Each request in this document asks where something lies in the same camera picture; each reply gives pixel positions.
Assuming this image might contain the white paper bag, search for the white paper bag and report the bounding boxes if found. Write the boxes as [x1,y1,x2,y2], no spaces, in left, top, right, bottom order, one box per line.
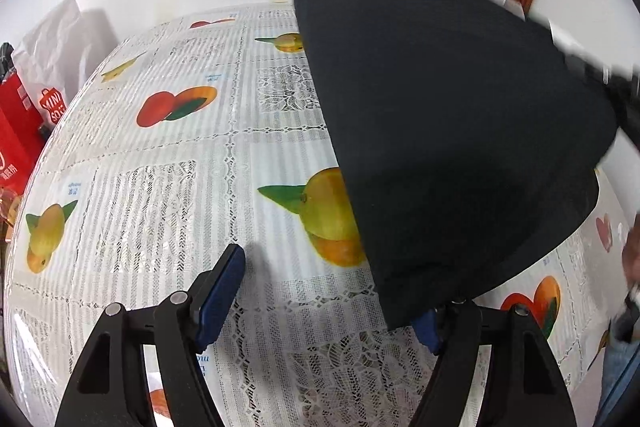
[11,0,117,128]

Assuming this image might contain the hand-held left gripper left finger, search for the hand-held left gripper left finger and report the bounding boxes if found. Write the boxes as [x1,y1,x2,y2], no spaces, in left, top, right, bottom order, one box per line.
[54,243,247,427]

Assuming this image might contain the person's blue jeans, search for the person's blue jeans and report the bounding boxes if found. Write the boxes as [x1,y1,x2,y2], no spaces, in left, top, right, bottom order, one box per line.
[594,297,640,425]

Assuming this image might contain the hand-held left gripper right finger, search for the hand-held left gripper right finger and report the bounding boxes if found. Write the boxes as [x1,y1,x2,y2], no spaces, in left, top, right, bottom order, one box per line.
[410,297,578,427]

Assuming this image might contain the black cloth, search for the black cloth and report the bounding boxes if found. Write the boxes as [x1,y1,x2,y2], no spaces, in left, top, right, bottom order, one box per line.
[291,0,618,332]

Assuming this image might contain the red box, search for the red box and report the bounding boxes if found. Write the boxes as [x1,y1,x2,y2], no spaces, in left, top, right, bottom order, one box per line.
[0,69,47,195]

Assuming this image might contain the fruit print lace tablecloth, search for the fruit print lace tablecloth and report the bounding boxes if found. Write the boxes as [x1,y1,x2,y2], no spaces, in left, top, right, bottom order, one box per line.
[2,4,632,427]

